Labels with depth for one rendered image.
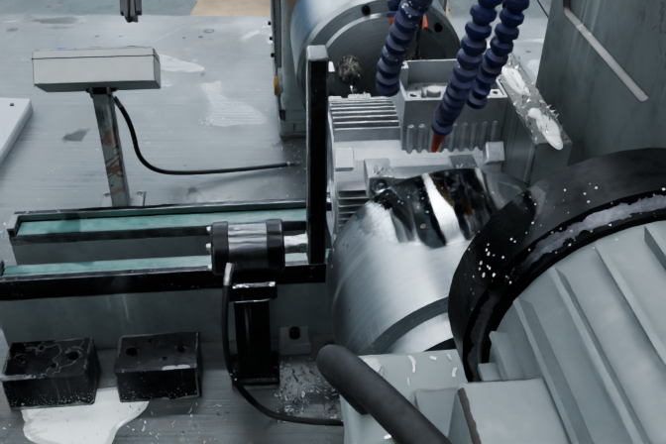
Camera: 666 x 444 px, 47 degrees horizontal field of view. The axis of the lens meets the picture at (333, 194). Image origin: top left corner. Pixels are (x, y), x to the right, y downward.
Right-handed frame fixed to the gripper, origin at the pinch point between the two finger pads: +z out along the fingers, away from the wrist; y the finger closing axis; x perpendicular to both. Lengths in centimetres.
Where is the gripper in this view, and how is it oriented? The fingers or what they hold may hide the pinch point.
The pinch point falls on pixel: (131, 7)
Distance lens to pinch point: 121.0
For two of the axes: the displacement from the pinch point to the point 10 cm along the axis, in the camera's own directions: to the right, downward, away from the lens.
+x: -0.9, 0.3, 10.0
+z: 0.5, 10.0, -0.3
